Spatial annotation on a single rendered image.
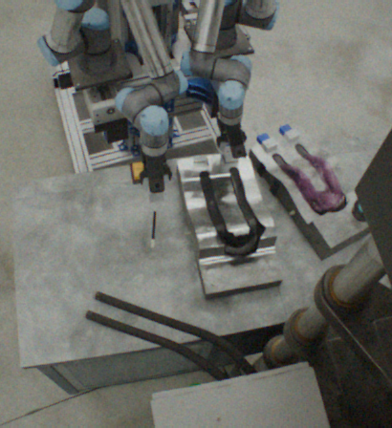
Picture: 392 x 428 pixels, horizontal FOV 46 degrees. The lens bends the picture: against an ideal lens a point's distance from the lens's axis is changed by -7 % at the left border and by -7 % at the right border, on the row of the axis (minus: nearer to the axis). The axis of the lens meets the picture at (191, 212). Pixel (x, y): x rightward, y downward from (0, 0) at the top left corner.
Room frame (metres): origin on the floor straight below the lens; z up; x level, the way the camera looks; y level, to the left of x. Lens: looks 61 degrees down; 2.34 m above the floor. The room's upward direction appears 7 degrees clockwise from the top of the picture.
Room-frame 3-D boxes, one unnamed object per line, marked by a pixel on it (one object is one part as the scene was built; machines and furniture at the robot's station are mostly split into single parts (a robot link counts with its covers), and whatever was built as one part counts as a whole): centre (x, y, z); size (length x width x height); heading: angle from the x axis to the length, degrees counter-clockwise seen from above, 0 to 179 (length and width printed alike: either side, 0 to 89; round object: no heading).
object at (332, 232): (1.01, -0.44, 0.86); 0.50 x 0.26 x 0.11; 35
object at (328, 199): (1.01, -0.44, 0.90); 0.26 x 0.18 x 0.08; 35
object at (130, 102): (0.95, 0.19, 1.25); 0.11 x 0.11 x 0.08; 46
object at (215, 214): (0.84, -0.13, 0.92); 0.35 x 0.16 x 0.09; 17
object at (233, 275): (0.82, -0.13, 0.87); 0.50 x 0.26 x 0.14; 17
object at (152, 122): (0.87, 0.13, 1.25); 0.09 x 0.08 x 0.11; 46
